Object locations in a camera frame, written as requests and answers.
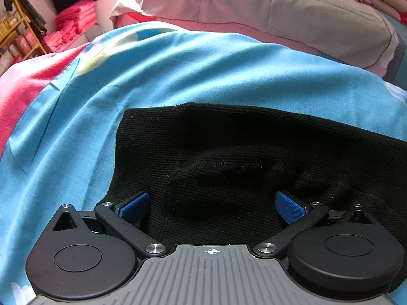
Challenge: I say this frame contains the teal and grey patterned sheet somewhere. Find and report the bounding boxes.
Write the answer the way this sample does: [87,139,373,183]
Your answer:
[383,13,407,86]

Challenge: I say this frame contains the blue floral bed sheet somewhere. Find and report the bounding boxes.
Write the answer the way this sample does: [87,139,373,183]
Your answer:
[0,22,407,305]

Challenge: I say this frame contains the yellow wooden rack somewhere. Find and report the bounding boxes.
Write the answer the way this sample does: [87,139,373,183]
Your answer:
[0,0,48,73]

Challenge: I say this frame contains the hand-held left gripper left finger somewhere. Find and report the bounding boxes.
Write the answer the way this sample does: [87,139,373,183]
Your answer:
[52,192,168,257]

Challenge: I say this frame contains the pink fleece blanket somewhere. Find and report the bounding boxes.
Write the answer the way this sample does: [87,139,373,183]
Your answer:
[0,43,93,156]

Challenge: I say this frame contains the red folded clothes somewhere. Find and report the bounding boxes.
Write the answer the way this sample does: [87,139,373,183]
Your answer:
[393,0,407,24]

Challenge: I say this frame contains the stack of pink folded towels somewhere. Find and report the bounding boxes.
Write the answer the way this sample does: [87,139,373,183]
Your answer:
[43,0,105,53]

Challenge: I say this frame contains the black pants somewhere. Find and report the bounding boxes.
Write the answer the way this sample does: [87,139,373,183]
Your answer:
[101,102,407,293]

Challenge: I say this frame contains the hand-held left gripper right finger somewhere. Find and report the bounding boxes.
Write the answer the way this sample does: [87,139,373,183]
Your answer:
[254,191,376,257]

